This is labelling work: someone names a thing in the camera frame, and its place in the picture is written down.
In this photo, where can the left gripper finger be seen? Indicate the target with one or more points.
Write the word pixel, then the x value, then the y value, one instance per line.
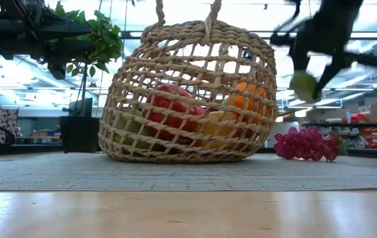
pixel 66 49
pixel 63 29

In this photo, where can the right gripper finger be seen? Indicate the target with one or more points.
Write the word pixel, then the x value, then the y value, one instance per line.
pixel 332 71
pixel 301 59

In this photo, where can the small green fruit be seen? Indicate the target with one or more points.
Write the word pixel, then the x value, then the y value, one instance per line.
pixel 302 86

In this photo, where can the orange citrus fruit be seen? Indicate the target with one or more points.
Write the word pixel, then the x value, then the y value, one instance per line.
pixel 241 100

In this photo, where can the purple grape bunch with leaf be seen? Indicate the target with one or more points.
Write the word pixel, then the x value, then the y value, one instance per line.
pixel 304 145

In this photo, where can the yellow-orange fruit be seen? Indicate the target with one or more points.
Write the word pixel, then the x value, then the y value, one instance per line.
pixel 216 129

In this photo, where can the orange-red round apple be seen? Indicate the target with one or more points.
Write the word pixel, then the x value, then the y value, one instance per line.
pixel 178 107

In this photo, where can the green leafy indoor tree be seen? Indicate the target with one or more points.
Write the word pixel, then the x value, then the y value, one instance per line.
pixel 106 36

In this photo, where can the blue bottle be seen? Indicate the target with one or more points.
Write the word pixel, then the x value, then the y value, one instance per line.
pixel 348 116

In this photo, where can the dark hanging device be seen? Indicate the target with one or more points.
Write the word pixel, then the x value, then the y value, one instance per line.
pixel 248 55

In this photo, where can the red object on shelf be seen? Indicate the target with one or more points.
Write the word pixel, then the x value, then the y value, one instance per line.
pixel 357 118

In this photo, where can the black shelf table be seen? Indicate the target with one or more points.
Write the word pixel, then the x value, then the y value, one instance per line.
pixel 340 124

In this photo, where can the black monitor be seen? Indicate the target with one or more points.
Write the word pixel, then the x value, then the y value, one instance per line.
pixel 88 107

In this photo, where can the floral patterned chair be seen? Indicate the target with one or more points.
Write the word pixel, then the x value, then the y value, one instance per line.
pixel 0 120

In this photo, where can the small blue box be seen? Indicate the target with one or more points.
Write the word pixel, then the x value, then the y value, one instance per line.
pixel 52 133

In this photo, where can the black plant pot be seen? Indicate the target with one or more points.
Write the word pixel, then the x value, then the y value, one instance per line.
pixel 81 134

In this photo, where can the small brown cardboard box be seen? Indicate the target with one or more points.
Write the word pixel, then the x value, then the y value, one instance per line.
pixel 39 133

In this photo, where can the grey woven placemat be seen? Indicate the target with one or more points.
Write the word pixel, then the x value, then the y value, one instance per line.
pixel 76 175

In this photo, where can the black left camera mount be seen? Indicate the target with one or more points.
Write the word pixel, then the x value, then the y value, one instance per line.
pixel 57 71

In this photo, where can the black frame rail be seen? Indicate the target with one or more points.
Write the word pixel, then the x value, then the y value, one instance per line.
pixel 26 149

